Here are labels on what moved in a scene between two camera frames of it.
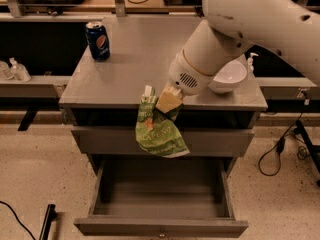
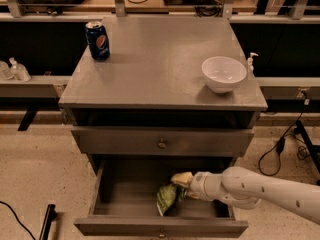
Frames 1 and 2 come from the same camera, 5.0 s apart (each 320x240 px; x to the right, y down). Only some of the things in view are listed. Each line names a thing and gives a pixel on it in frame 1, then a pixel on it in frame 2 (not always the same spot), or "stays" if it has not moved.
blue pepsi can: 98,41 stays
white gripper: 184,75 -> 200,184
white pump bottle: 250,72 stays
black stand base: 51,215 stays
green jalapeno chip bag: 157,131 -> 168,197
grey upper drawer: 123,140 stays
